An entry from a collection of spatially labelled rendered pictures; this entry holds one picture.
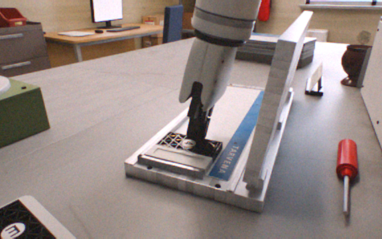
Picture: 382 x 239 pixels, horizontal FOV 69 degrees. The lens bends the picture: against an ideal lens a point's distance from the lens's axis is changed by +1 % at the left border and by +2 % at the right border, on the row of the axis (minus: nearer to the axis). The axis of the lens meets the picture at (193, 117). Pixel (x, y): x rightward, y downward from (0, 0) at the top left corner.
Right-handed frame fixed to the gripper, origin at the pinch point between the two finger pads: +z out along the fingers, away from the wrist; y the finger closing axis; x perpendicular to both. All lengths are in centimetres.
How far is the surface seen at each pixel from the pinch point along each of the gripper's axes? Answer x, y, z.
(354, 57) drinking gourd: 25, -50, -9
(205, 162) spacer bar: 4.4, 7.3, 0.6
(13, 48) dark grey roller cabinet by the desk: -207, -119, 67
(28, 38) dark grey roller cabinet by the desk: -207, -133, 61
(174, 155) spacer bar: -0.7, 7.1, 1.8
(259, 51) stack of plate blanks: -3, -73, 2
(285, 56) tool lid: 9.8, 10.6, -17.4
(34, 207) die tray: -12.1, 21.6, 6.4
